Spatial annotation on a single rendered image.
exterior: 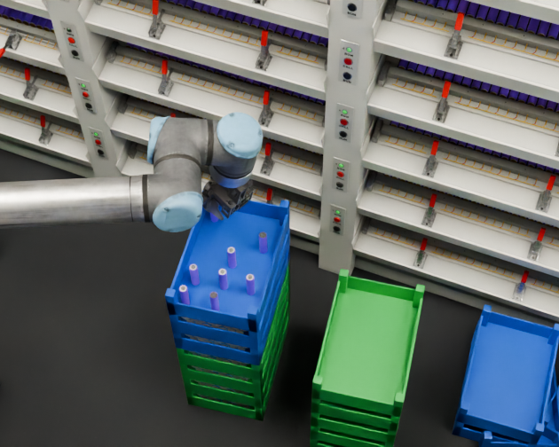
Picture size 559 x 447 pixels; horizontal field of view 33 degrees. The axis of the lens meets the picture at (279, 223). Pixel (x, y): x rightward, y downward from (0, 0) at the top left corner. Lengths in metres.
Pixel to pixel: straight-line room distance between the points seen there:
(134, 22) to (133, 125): 0.39
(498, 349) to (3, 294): 1.36
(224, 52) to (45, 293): 0.93
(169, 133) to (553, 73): 0.75
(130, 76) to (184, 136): 0.64
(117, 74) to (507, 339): 1.21
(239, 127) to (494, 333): 1.03
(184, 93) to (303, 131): 0.32
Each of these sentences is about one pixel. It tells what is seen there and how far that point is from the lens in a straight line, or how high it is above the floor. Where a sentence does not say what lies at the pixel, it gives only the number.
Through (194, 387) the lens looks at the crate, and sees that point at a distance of 2.42.
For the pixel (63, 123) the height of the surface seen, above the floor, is 0.20.
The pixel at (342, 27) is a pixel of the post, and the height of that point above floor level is 0.94.
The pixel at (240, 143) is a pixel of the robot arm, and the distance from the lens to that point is 1.83.
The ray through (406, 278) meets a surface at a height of 0.03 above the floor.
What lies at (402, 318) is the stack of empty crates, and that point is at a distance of 2.28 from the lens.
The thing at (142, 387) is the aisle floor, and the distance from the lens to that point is 2.57.
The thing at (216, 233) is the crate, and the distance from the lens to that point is 2.20.
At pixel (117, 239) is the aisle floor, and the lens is 2.81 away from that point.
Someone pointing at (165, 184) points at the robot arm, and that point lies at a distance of 1.76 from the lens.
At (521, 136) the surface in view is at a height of 0.74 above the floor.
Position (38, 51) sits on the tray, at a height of 0.54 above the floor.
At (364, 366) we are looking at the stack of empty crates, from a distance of 2.21.
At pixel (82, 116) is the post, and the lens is 2.64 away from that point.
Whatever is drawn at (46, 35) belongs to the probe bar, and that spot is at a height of 0.58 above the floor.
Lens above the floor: 2.31
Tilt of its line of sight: 56 degrees down
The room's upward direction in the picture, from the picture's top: 1 degrees counter-clockwise
